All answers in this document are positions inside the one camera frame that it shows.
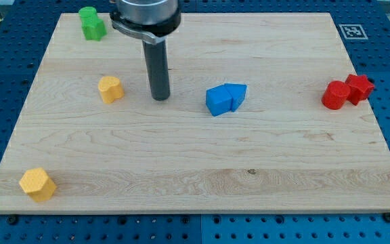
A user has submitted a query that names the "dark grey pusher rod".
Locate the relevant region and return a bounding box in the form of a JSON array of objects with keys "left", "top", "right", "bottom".
[{"left": 142, "top": 41, "right": 171, "bottom": 101}]

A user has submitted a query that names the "yellow heart block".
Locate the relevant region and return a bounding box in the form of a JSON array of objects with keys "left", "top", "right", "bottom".
[{"left": 97, "top": 76, "right": 125, "bottom": 104}]

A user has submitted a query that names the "green star block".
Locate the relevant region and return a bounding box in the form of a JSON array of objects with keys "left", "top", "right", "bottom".
[{"left": 81, "top": 17, "right": 107, "bottom": 41}]

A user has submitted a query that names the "blue cube block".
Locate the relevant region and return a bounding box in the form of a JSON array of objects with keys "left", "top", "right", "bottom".
[{"left": 206, "top": 85, "right": 232, "bottom": 117}]

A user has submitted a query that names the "green cylinder block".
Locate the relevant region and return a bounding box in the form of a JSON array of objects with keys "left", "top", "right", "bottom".
[{"left": 78, "top": 6, "right": 98, "bottom": 21}]

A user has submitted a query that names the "blue triangle block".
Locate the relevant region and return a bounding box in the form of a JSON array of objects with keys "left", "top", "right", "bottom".
[{"left": 224, "top": 83, "right": 247, "bottom": 112}]

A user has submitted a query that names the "wooden board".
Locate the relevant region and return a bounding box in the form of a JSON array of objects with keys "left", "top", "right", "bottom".
[{"left": 0, "top": 13, "right": 390, "bottom": 215}]

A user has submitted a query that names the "yellow hexagon block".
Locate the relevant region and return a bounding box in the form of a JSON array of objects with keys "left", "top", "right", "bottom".
[{"left": 19, "top": 167, "right": 57, "bottom": 203}]

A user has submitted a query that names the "red cylinder block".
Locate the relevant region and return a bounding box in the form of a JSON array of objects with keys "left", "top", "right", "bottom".
[{"left": 321, "top": 81, "right": 351, "bottom": 110}]

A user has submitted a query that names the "white fiducial marker tag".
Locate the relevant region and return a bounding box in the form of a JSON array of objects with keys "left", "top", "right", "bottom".
[{"left": 339, "top": 24, "right": 368, "bottom": 40}]

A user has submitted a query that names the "red star block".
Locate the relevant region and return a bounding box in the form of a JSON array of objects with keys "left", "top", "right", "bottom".
[{"left": 345, "top": 74, "right": 375, "bottom": 106}]

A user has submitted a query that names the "black bolt left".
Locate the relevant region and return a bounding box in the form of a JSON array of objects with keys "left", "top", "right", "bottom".
[{"left": 6, "top": 215, "right": 19, "bottom": 225}]

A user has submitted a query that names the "black bolt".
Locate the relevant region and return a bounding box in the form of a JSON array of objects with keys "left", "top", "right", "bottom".
[
  {"left": 382, "top": 212, "right": 390, "bottom": 223},
  {"left": 6, "top": 215, "right": 19, "bottom": 225}
]

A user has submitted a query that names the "black bolt right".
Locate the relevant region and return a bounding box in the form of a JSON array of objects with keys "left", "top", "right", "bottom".
[{"left": 382, "top": 212, "right": 390, "bottom": 223}]

